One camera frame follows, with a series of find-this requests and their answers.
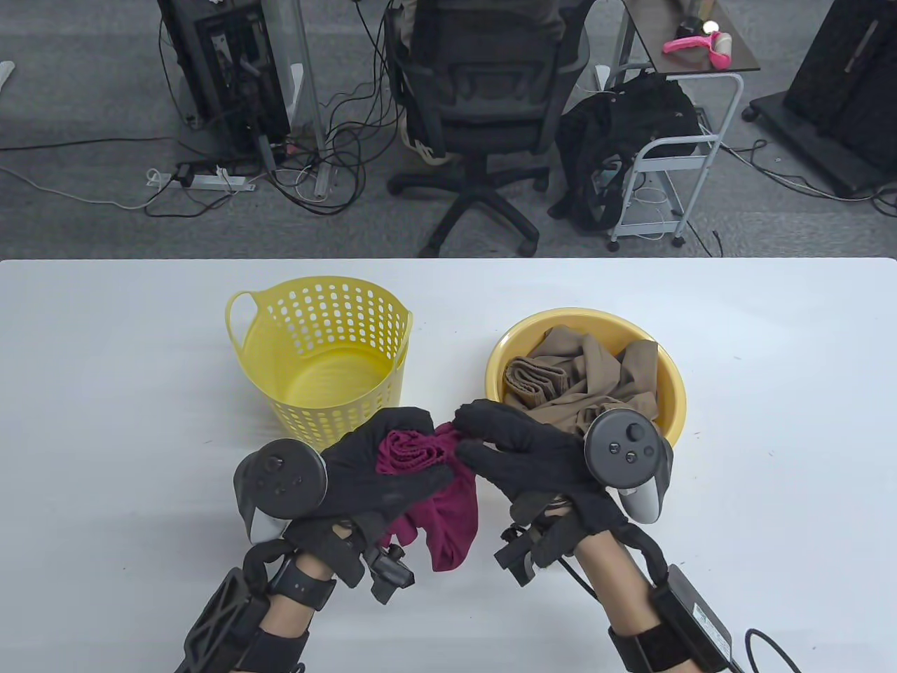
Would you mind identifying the black floor cables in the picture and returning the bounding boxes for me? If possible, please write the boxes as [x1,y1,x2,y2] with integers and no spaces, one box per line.
[722,137,897,219]

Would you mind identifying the black forearm brace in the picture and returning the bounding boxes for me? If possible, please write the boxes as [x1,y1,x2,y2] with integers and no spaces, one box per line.
[175,540,309,673]

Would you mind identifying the maroon shorts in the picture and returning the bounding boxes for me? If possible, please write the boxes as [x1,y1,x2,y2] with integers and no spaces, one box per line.
[375,421,483,572]

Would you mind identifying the black office chair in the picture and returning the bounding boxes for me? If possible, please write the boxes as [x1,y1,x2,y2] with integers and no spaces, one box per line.
[384,0,593,259]

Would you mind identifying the black backpack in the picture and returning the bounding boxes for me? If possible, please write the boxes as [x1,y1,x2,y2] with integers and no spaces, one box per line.
[548,70,703,232]

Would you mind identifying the yellow perforated plastic basket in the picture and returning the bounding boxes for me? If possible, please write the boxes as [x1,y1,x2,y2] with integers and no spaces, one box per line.
[225,277,414,453]

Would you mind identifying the black camera cable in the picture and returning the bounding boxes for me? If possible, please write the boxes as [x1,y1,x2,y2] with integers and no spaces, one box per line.
[557,559,603,604]

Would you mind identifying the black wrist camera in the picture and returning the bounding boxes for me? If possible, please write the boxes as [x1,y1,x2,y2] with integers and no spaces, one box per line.
[364,543,416,605]
[494,526,561,588]

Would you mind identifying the person's right hand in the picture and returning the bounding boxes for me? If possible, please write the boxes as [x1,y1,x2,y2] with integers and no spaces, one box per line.
[452,400,631,558]

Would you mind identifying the person's right forearm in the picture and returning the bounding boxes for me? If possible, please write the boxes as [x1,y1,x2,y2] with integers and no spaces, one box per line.
[575,529,701,673]

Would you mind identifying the white cart with brown top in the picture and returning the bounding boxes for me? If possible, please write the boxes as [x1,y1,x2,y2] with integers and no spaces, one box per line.
[604,0,762,252]

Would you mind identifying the yellow plastic basin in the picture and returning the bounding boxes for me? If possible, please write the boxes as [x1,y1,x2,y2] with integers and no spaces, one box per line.
[485,307,687,453]

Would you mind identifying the white floor cable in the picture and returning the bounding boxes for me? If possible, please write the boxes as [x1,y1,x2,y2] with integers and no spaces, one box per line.
[0,165,151,211]

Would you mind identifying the black computer tower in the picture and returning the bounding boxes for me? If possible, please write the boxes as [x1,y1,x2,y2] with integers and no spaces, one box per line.
[156,0,292,165]

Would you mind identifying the pink handheld tool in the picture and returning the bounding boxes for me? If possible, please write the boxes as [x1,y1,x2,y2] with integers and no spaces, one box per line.
[663,33,733,69]

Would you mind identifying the black braided controller tether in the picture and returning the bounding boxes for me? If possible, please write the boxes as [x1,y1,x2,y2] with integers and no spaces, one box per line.
[620,522,670,583]

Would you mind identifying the black forearm strap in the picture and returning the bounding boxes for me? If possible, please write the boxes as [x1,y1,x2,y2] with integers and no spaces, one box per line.
[608,620,701,673]

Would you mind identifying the beige bag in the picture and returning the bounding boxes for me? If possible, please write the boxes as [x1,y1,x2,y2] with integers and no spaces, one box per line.
[401,135,451,168]

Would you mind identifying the black wrist band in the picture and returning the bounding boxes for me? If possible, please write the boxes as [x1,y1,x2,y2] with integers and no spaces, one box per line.
[270,557,337,611]

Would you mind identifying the grey handheld controller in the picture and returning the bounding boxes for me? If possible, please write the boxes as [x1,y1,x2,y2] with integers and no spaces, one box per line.
[584,409,675,525]
[233,438,329,544]

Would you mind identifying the black cable tangle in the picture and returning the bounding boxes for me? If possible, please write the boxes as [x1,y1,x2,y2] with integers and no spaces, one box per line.
[144,0,407,219]

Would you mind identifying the black wheeled cabinet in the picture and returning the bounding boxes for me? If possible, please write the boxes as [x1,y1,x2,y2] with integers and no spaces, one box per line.
[743,0,897,200]

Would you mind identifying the white power strip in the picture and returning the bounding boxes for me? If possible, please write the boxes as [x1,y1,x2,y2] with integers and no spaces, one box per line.
[146,167,257,192]

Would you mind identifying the black battery box cable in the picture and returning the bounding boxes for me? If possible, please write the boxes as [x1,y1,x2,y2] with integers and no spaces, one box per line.
[743,627,803,673]

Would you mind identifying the tan shorts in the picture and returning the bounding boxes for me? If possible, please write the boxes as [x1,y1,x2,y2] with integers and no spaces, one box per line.
[503,325,663,439]

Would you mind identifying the grey metal desk leg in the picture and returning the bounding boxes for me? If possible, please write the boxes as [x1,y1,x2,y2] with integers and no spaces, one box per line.
[291,0,332,199]

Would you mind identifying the person's left forearm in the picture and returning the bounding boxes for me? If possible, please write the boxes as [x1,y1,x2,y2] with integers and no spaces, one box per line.
[231,554,337,673]

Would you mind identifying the black battery box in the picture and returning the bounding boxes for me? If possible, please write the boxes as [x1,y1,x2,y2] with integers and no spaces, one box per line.
[662,564,744,673]

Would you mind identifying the person's left hand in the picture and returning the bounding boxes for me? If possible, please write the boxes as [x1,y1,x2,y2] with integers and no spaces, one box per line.
[284,407,456,590]

